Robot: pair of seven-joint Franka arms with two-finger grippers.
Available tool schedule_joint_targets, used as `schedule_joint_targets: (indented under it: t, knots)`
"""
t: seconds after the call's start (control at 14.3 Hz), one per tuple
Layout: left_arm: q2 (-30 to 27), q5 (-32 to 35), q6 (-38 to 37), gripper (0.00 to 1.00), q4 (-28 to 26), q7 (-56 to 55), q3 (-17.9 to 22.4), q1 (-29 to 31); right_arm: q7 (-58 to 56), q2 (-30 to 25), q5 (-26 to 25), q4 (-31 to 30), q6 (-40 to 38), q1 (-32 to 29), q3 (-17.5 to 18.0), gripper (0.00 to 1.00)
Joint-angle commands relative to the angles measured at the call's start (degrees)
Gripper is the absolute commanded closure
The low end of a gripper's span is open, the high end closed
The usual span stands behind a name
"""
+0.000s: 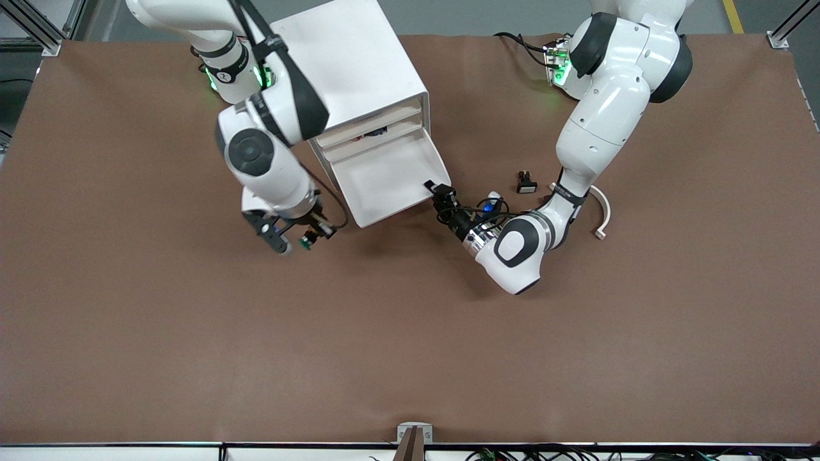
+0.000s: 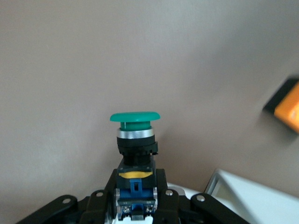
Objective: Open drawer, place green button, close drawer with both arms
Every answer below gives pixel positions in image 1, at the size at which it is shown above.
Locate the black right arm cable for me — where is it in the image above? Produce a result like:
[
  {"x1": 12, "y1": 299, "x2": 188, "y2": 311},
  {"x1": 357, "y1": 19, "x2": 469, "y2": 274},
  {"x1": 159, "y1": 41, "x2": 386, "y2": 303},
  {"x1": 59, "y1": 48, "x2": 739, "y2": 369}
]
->
[{"x1": 234, "y1": 0, "x2": 350, "y2": 231}]

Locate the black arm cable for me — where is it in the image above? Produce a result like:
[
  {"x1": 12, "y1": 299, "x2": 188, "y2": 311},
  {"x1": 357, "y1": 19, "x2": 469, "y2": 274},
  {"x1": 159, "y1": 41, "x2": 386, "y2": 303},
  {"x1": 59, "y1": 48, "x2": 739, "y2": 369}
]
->
[
  {"x1": 234, "y1": 0, "x2": 350, "y2": 231},
  {"x1": 442, "y1": 197, "x2": 511, "y2": 226}
]

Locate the white plastic drawer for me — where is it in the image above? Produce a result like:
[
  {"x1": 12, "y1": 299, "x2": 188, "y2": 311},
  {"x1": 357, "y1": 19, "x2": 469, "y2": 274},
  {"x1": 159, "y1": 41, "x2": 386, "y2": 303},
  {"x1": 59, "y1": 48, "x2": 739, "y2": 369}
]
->
[{"x1": 324, "y1": 125, "x2": 451, "y2": 229}]

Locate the white drawer cabinet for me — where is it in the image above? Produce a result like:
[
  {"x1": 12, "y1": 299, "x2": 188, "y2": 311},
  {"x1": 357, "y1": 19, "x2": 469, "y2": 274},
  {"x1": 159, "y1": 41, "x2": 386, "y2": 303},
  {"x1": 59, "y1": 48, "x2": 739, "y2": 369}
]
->
[{"x1": 269, "y1": 0, "x2": 430, "y2": 170}]

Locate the black base cable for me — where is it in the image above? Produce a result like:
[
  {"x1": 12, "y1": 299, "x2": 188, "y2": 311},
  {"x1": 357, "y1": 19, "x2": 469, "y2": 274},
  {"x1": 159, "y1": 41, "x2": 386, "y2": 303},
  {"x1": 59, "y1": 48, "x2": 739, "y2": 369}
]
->
[{"x1": 495, "y1": 32, "x2": 555, "y2": 69}]

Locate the grey metal edge bracket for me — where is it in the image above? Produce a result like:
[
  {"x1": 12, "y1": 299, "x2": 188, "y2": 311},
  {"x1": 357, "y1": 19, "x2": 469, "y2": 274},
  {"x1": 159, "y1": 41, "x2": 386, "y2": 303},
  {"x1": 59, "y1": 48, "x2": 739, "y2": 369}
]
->
[{"x1": 396, "y1": 423, "x2": 434, "y2": 461}]

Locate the white curved plastic clamp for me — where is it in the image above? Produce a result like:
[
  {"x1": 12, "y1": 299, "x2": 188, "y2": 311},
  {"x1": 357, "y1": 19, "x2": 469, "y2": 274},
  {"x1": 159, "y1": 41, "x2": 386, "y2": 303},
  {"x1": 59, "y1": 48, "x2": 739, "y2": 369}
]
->
[{"x1": 550, "y1": 182, "x2": 612, "y2": 241}]

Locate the black cable bundle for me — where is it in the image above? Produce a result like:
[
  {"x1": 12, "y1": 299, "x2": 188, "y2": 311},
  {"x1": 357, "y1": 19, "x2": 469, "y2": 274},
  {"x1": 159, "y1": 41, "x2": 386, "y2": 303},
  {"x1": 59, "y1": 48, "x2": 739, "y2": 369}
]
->
[{"x1": 464, "y1": 444, "x2": 820, "y2": 461}]

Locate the aluminium frame post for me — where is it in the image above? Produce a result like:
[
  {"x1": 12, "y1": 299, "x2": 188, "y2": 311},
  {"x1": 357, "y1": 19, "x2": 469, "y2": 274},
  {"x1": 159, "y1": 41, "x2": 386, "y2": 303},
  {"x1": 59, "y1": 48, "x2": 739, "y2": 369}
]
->
[
  {"x1": 766, "y1": 0, "x2": 820, "y2": 49},
  {"x1": 0, "y1": 0, "x2": 87, "y2": 57}
]

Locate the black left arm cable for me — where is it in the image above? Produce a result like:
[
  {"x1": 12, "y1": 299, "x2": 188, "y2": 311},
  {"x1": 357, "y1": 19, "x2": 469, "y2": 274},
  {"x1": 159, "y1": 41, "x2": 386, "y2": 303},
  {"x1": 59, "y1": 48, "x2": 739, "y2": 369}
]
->
[{"x1": 442, "y1": 197, "x2": 511, "y2": 226}]

